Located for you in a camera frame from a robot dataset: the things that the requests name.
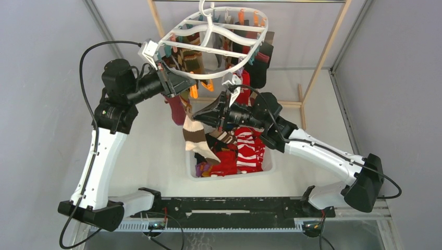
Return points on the red santa sock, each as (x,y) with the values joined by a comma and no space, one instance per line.
(228,161)
(244,95)

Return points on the pink and purple hanging sock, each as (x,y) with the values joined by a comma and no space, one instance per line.
(178,113)

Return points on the brown striped hanging sock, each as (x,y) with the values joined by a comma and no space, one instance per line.
(189,60)

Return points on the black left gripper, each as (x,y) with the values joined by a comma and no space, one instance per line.
(171,82)

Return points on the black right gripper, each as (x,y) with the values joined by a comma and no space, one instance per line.
(214,113)

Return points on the red white striped sock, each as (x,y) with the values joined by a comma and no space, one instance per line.
(251,150)

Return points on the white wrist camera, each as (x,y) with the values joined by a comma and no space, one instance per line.
(147,52)
(232,83)

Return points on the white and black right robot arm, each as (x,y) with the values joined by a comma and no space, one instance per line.
(360,178)

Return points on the wooden drying rack frame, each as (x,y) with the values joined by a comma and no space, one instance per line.
(305,32)

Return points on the orange clothespin clip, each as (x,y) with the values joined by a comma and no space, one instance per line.
(208,84)
(194,91)

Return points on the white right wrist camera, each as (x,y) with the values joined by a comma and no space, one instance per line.
(232,83)

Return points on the purple orange sock in basket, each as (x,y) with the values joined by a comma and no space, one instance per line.
(203,169)

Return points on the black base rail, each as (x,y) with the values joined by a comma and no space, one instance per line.
(231,213)

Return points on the black sock in basket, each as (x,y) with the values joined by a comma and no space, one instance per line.
(199,159)

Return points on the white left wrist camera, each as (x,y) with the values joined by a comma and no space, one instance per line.
(147,52)

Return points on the black hanging sock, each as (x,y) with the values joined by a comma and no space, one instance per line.
(258,69)

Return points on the white round clip hanger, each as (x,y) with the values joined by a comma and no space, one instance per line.
(241,25)

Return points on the white plastic laundry basket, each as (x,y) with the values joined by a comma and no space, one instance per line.
(215,144)

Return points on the red santa hanging sock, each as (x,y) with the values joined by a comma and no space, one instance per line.
(244,95)

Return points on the olive and orange sock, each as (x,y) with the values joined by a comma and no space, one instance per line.
(185,100)

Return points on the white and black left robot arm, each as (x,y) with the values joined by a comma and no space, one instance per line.
(112,122)

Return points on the tan brown striped basket sock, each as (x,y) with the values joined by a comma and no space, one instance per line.
(226,137)

